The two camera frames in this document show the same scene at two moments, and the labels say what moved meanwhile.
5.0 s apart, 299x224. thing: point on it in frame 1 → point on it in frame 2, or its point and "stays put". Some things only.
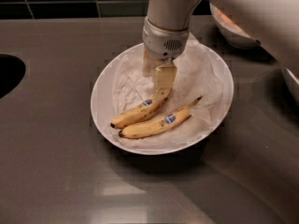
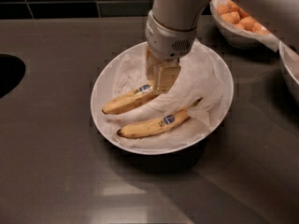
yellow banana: (138, 113) → (130, 100)
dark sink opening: (12, 70) stays put
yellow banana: (157, 124) stays put
